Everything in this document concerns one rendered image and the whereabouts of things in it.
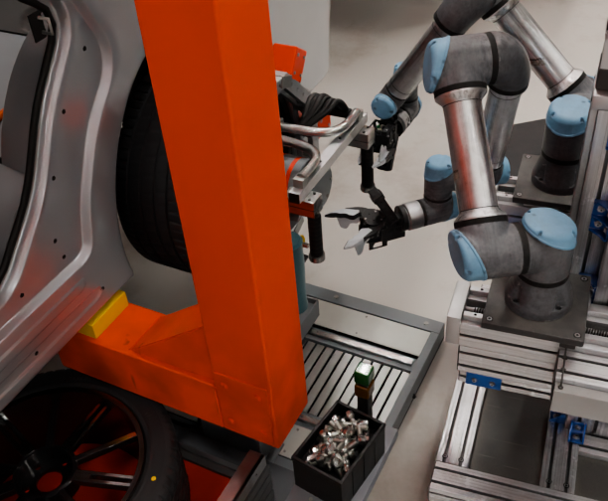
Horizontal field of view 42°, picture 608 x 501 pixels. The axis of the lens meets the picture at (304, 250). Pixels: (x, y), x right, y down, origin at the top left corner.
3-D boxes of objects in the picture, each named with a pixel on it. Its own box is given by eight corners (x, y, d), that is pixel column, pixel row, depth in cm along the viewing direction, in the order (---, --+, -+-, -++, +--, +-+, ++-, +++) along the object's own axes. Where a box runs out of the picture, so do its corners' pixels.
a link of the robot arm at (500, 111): (535, 14, 173) (497, 163, 213) (487, 20, 172) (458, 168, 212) (552, 49, 166) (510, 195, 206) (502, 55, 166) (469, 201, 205)
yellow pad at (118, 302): (88, 290, 215) (83, 277, 212) (129, 304, 209) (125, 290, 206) (55, 324, 205) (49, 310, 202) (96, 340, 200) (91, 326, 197)
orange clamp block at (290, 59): (277, 79, 224) (283, 47, 222) (302, 83, 220) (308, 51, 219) (266, 75, 217) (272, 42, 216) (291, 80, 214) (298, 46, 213)
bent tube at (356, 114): (302, 104, 226) (299, 72, 219) (364, 116, 218) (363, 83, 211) (272, 135, 214) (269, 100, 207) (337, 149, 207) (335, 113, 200)
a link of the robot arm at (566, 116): (535, 155, 209) (541, 110, 200) (549, 131, 218) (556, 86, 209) (581, 165, 204) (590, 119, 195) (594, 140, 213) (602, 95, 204)
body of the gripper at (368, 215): (367, 251, 208) (408, 241, 210) (367, 226, 202) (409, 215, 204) (357, 235, 213) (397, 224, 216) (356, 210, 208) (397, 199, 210)
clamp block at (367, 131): (346, 135, 226) (346, 119, 223) (375, 141, 223) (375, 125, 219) (339, 144, 223) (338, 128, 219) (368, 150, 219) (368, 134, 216)
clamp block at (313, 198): (292, 201, 203) (290, 184, 200) (323, 208, 200) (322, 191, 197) (282, 212, 200) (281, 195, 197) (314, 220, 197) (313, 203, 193)
